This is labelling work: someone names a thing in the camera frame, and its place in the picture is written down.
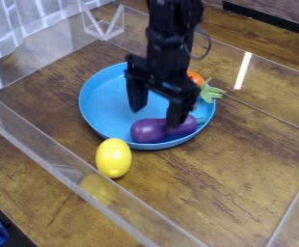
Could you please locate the yellow toy lemon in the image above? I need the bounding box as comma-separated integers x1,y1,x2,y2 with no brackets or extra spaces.
94,138,130,178

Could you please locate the orange toy carrot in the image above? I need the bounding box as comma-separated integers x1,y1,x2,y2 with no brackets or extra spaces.
186,69,225,103

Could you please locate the white checkered curtain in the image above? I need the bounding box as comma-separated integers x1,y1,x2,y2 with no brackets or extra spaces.
0,0,115,59

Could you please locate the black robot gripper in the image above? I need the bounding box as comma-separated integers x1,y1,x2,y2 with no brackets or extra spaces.
123,27,202,130

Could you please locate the purple toy eggplant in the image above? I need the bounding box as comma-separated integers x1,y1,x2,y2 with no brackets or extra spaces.
130,115,205,144

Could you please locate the blue round plastic tray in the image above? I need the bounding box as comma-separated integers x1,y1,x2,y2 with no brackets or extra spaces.
78,62,216,151

